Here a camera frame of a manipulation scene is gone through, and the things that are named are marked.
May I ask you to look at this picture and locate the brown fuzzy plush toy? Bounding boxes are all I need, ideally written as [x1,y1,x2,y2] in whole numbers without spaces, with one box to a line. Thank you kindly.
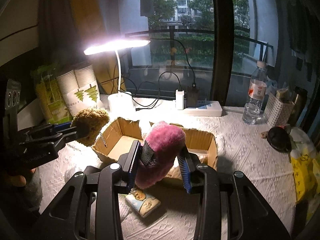
[71,108,110,146]

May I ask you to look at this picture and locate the black charging cable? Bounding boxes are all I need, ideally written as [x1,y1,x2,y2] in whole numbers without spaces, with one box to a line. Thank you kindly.
[100,37,198,112]

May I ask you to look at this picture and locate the white phone charger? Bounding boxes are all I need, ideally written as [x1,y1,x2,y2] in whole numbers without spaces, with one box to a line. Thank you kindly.
[175,89,184,110]

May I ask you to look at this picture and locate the small illustrated tissue pack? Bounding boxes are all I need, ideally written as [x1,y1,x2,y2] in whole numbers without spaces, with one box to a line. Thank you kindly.
[125,187,161,218]

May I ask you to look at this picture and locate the pink fuzzy plush toy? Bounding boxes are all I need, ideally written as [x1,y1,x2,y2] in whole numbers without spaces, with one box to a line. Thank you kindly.
[135,121,185,189]

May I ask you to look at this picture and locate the paper cup pack white bag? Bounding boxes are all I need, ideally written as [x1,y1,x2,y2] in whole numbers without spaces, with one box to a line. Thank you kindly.
[57,62,103,116]

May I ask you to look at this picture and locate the white perforated basket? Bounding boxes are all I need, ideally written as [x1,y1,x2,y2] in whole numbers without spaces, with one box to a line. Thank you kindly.
[264,94,295,127]

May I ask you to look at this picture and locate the open cardboard box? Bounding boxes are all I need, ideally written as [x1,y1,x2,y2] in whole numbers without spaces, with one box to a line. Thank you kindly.
[91,116,219,181]

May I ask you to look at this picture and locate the yellow plastic bag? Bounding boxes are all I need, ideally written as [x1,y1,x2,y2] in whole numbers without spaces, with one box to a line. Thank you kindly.
[290,151,319,203]

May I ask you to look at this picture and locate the clear plastic water bottle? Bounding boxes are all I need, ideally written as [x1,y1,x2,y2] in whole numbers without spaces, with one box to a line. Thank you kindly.
[242,61,267,125]

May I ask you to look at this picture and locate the hand in grey sleeve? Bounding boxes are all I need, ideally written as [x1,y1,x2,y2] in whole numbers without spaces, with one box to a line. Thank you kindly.
[4,168,36,187]

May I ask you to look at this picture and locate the white embossed tablecloth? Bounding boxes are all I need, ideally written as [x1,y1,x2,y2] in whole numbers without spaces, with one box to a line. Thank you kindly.
[40,100,308,239]

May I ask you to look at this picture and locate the white power strip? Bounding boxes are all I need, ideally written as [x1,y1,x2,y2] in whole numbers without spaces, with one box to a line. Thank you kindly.
[183,100,222,117]

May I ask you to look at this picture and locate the green paper cup pack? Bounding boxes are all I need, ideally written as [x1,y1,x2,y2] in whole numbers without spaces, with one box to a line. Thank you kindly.
[31,64,72,124]

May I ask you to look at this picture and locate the dark power adapter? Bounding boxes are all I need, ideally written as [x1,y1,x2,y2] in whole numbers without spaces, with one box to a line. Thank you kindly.
[187,83,199,108]

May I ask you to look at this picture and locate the white desk lamp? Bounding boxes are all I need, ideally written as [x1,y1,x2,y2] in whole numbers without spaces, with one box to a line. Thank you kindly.
[83,38,151,120]

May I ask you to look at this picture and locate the black round pouch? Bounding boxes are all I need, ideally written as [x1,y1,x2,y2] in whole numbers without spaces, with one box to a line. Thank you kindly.
[266,126,292,153]

